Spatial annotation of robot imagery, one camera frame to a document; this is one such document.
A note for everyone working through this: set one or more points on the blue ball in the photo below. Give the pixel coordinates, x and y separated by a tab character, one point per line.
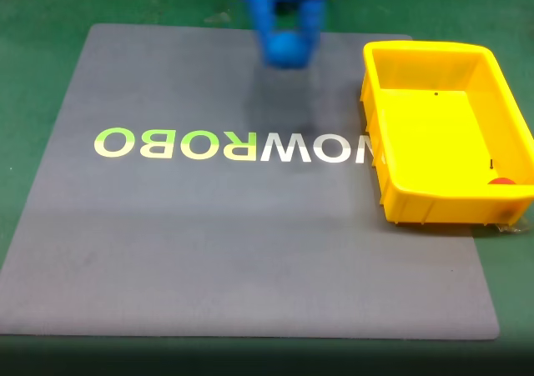
287	48

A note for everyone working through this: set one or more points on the yellow plastic bin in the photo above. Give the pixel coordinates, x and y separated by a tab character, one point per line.
434	142

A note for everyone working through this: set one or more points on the red ball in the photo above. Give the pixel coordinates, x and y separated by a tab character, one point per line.
502	181

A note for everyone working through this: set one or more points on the grey mat with NOWROBO print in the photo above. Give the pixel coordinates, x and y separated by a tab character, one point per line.
208	234

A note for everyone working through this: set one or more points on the clear plastic wrap scrap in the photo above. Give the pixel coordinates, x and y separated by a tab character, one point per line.
512	226

